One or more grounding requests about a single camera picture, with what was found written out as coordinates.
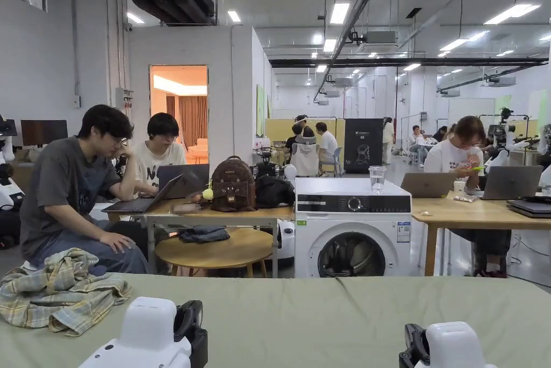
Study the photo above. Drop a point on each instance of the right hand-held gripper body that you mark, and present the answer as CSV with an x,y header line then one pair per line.
x,y
452,344

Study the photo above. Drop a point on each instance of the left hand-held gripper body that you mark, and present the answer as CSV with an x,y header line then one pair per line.
x,y
146,335

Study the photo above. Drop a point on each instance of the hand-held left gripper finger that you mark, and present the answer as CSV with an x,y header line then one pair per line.
x,y
193,314

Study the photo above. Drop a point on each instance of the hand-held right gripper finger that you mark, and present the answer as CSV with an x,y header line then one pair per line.
x,y
414,338

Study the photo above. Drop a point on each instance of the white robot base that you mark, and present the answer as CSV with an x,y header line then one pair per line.
x,y
285,241

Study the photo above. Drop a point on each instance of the plaid yellow grey shirt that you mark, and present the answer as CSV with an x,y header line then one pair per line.
x,y
60,295

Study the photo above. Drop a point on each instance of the bed with pale green sheet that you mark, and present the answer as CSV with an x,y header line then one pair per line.
x,y
301,320

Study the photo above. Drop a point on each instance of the white washing machine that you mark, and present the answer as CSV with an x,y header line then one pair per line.
x,y
353,230

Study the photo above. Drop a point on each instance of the black standing display panel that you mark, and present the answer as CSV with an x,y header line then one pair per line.
x,y
363,146

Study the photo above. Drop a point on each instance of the group of people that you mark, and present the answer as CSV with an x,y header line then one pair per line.
x,y
417,137
325,144

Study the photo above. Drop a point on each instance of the white robot with black head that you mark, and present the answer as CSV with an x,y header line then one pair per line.
x,y
506,135

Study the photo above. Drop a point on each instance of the black monitor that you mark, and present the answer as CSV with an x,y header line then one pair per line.
x,y
44,132

